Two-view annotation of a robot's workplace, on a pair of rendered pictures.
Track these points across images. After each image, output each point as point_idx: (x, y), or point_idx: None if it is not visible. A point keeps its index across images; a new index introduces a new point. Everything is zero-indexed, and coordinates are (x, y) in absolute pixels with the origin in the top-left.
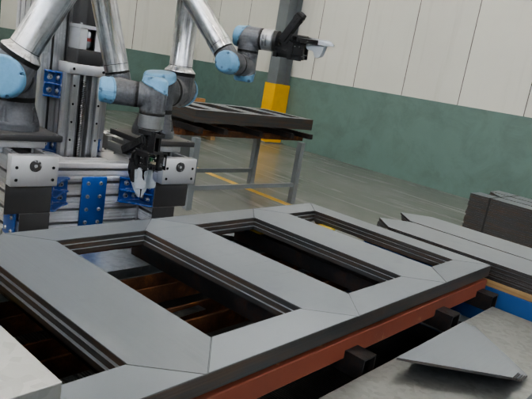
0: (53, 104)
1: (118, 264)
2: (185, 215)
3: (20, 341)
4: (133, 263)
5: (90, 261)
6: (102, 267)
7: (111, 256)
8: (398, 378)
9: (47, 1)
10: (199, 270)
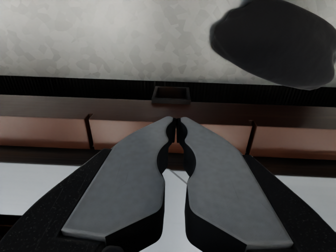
0: None
1: (148, 53)
2: (285, 178)
3: (15, 80)
4: (178, 62)
5: (103, 17)
6: (112, 55)
7: (157, 9)
8: None
9: None
10: None
